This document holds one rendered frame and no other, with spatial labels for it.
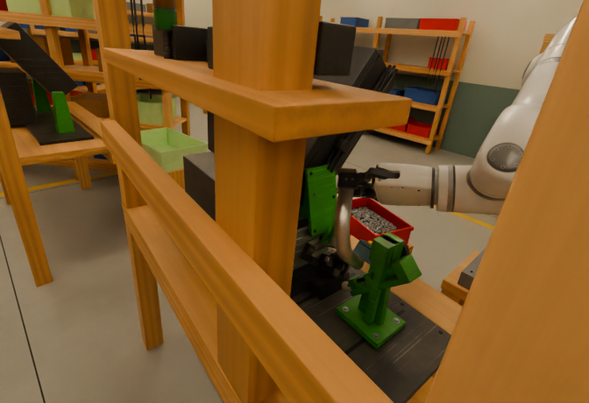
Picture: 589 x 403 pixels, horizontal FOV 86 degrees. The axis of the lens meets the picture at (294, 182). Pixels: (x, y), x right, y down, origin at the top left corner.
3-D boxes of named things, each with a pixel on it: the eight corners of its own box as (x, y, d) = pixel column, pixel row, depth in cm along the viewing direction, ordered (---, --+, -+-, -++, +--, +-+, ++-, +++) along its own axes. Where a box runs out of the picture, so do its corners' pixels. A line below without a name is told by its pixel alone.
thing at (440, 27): (428, 154, 566) (464, 17, 478) (305, 118, 754) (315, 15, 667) (439, 150, 602) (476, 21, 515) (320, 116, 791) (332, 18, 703)
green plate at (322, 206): (320, 221, 108) (317, 160, 104) (338, 226, 102) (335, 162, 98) (295, 230, 102) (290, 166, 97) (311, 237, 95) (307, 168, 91)
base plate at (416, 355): (250, 192, 163) (250, 188, 162) (458, 347, 86) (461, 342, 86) (166, 212, 138) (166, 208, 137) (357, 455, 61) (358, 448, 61)
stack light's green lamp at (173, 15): (173, 31, 77) (172, 11, 76) (180, 32, 74) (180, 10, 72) (152, 30, 74) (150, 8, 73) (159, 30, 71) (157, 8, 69)
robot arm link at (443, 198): (450, 179, 62) (433, 179, 63) (454, 156, 55) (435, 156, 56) (450, 219, 59) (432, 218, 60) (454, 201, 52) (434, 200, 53)
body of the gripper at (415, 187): (438, 181, 63) (380, 180, 68) (441, 156, 55) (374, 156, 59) (437, 217, 60) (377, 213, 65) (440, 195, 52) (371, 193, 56)
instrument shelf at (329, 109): (185, 64, 111) (184, 52, 109) (408, 125, 48) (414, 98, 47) (103, 61, 96) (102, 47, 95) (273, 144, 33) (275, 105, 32)
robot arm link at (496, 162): (623, 30, 47) (529, 192, 42) (578, 99, 61) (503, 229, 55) (553, 19, 52) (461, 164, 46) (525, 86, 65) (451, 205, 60)
